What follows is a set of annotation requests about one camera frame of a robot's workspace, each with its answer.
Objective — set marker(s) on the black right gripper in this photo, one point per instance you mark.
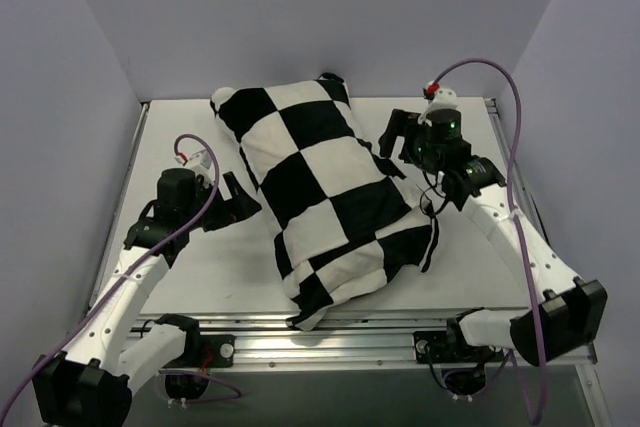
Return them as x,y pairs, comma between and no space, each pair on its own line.
403,134

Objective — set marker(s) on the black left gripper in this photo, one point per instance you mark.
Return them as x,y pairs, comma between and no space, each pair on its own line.
220,205

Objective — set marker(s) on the black white checkered pillowcase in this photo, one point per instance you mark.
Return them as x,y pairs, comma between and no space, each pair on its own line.
344,221

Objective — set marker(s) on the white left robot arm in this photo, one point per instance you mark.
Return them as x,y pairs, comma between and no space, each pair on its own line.
92,379

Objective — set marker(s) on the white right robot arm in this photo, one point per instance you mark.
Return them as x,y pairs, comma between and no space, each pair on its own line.
564,311

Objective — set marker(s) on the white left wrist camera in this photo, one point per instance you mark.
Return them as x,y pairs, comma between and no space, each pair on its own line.
200,163

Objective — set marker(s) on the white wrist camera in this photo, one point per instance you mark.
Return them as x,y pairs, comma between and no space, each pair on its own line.
438,98
200,163

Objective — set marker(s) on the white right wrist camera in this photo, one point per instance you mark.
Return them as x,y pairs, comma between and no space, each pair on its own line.
438,98

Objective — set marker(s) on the aluminium right side rail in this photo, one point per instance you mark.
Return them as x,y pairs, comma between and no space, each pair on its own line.
522,196

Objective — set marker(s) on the aluminium table edge rail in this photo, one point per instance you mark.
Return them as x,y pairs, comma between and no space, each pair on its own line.
134,147

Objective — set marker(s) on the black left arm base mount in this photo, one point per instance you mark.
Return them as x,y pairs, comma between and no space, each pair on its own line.
203,352

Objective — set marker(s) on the aluminium front frame rail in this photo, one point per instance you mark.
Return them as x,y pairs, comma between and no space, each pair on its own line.
344,340

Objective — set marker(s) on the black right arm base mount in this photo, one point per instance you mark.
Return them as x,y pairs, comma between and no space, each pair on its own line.
457,368

